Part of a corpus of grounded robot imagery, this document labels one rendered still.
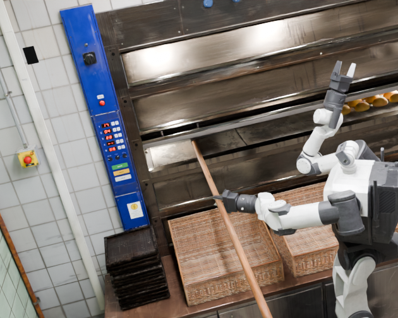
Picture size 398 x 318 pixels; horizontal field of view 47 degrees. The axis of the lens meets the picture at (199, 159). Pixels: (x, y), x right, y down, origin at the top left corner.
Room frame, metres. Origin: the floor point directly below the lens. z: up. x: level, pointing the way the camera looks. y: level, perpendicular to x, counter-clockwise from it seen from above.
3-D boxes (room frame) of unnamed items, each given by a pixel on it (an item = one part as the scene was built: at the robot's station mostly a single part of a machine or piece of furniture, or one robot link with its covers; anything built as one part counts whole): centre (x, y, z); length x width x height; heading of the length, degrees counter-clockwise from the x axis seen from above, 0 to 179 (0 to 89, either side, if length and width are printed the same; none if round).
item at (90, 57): (2.34, 0.44, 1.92); 0.06 x 0.04 x 0.11; 96
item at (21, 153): (2.31, 0.89, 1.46); 0.10 x 0.07 x 0.10; 96
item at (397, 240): (1.62, -0.68, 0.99); 0.28 x 0.13 x 0.18; 95
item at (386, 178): (1.60, -0.65, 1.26); 0.34 x 0.30 x 0.36; 150
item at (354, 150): (1.63, -0.60, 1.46); 0.10 x 0.07 x 0.09; 150
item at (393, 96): (2.99, -1.13, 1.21); 0.61 x 0.48 x 0.06; 6
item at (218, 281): (2.17, -0.04, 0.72); 0.56 x 0.49 x 0.28; 96
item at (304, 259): (2.23, -0.65, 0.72); 0.56 x 0.49 x 0.28; 96
